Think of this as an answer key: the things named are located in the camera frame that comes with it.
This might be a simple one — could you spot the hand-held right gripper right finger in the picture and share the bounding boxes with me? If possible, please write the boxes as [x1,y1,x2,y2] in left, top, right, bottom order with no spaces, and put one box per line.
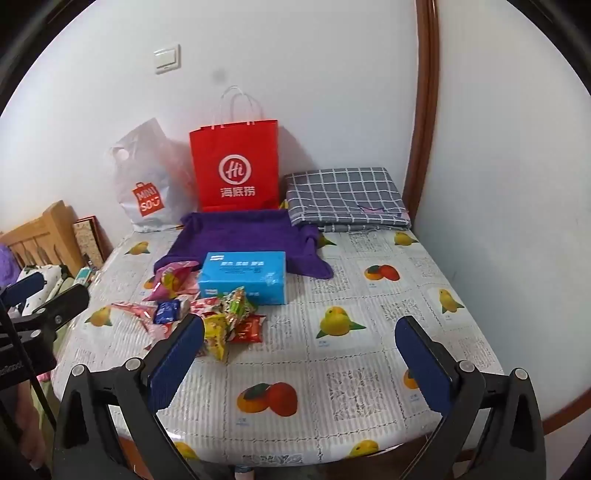
[394,316,546,480]

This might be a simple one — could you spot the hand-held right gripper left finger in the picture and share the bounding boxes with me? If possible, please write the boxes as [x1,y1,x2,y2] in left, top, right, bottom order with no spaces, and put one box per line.
[52,314,206,480]

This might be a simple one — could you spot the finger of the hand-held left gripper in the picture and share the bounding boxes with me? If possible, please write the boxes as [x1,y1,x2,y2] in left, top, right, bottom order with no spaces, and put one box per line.
[21,284,90,330]
[0,271,47,309]

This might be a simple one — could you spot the yellow snack packet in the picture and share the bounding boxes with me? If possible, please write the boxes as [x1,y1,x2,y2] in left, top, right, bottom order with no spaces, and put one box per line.
[203,314,232,361]

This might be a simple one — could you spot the blue snack packet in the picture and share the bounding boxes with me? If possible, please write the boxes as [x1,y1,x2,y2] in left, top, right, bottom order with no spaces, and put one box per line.
[156,299,182,326]

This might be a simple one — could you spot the white strawberry snack packet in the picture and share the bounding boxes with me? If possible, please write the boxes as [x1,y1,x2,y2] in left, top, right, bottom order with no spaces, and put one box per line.
[189,298,222,319]

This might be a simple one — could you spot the long red snack packet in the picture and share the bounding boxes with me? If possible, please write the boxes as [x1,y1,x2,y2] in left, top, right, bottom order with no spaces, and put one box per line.
[111,301,160,333]

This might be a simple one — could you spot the pink triangular snack packet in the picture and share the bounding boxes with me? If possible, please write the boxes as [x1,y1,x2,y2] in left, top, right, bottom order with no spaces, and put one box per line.
[143,261,200,301]

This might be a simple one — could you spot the green snack packet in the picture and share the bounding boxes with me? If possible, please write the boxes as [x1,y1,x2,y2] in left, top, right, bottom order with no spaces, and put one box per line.
[219,286,259,324]

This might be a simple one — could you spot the purple towel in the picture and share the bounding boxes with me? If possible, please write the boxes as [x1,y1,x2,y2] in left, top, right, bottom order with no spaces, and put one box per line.
[154,209,334,280]

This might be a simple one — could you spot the person's left hand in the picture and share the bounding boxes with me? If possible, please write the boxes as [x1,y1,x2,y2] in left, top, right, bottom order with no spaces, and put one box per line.
[0,383,47,470]

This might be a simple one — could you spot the white dotted pillow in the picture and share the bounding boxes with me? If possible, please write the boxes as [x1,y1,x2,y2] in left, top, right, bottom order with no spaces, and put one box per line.
[16,265,65,315]

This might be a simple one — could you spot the wooden headboard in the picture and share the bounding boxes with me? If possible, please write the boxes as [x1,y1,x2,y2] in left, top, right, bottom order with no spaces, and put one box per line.
[0,200,86,278]

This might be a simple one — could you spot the patterned flat box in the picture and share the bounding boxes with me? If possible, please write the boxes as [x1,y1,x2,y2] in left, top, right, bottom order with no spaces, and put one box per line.
[73,217,114,271]

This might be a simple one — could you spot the fruit print tablecloth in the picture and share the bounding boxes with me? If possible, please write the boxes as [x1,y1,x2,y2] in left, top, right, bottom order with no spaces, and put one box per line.
[51,226,504,467]

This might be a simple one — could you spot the blue tissue box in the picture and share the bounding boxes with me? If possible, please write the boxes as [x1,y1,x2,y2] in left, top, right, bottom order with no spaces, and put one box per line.
[198,251,288,306]

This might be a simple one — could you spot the white plastic shopping bag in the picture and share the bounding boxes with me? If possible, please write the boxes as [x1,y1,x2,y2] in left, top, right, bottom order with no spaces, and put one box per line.
[108,117,195,233]

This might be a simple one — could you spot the grey checked folded cloth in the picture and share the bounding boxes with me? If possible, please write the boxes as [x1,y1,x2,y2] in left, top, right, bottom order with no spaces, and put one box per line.
[283,167,411,232]

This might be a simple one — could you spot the red paper bag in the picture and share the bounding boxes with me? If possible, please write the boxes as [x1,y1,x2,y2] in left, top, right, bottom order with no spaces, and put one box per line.
[189,85,281,213]

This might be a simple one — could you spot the white light switch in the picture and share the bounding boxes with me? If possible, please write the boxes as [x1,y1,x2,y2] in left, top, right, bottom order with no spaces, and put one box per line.
[153,45,182,75]

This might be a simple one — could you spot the brown wooden door frame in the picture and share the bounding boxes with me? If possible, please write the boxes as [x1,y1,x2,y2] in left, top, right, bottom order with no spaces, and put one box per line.
[399,0,591,437]

